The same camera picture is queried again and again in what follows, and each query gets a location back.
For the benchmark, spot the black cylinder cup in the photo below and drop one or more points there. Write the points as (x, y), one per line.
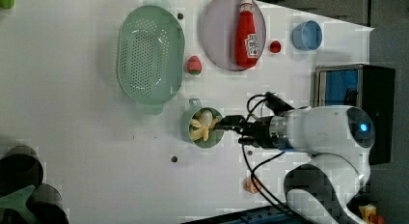
(46, 204)
(20, 167)

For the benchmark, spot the green perforated colander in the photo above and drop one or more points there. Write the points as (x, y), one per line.
(150, 54)

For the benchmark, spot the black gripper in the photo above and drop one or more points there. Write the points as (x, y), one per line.
(255, 134)

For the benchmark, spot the orange slice toy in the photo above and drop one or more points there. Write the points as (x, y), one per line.
(252, 185)

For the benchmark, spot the blue bowl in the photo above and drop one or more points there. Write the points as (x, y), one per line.
(307, 36)

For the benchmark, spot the pink toy strawberry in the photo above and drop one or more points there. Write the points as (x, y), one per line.
(194, 65)

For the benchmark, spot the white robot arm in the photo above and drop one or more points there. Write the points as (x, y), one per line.
(338, 139)

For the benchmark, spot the red ketchup bottle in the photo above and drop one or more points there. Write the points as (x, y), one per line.
(246, 47)

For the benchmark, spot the red toy strawberry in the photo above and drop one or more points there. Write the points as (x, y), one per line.
(275, 47)

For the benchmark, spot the peeled toy banana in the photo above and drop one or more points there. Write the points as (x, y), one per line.
(201, 125)

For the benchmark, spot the green mug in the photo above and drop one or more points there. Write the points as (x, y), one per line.
(215, 136)

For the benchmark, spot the black toaster oven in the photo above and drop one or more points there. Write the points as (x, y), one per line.
(371, 88)

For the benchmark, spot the grey round plate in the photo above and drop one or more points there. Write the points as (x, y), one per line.
(219, 30)

